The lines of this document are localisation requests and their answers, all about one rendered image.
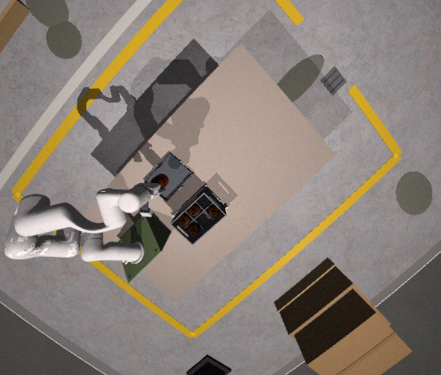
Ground brown glass bottle with red label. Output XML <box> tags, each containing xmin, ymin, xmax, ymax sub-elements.
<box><xmin>150</xmin><ymin>174</ymin><xmax>169</xmax><ymax>188</ymax></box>

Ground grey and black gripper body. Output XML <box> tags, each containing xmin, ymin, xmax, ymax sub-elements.
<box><xmin>134</xmin><ymin>183</ymin><xmax>161</xmax><ymax>200</ymax></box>

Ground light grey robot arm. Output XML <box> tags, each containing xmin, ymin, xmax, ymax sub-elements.
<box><xmin>4</xmin><ymin>185</ymin><xmax>154</xmax><ymax>264</ymax></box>

